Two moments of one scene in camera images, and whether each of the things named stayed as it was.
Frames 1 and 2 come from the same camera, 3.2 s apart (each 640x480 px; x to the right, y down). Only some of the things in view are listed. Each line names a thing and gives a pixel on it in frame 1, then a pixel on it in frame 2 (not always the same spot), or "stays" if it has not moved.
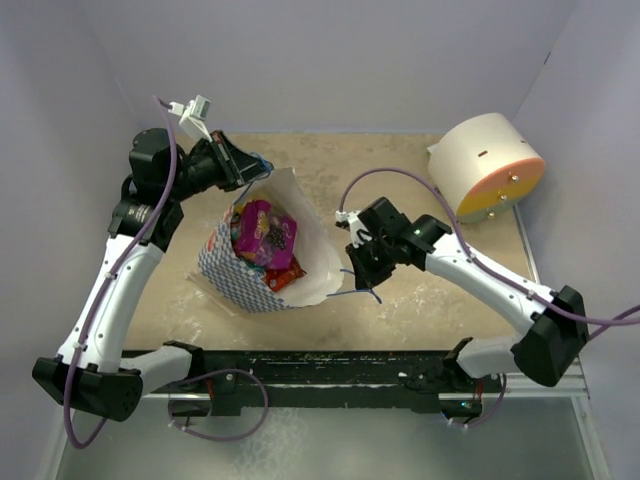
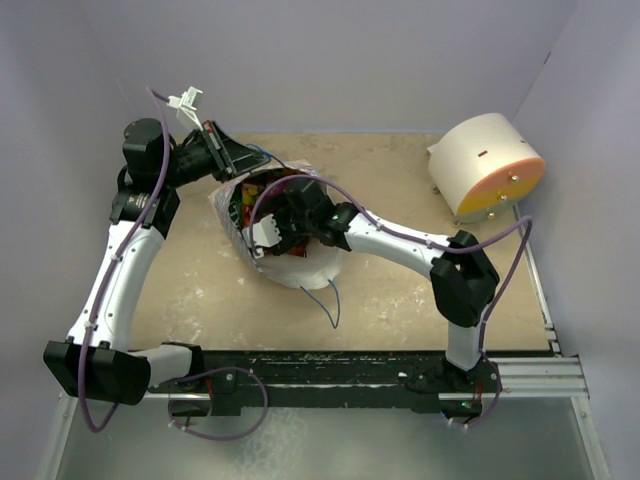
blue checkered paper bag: [225, 264] to [318, 270]
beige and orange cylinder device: [482, 167] stays
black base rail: [227, 382] stays
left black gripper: [237, 170] stays
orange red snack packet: [277, 277] to [299, 249]
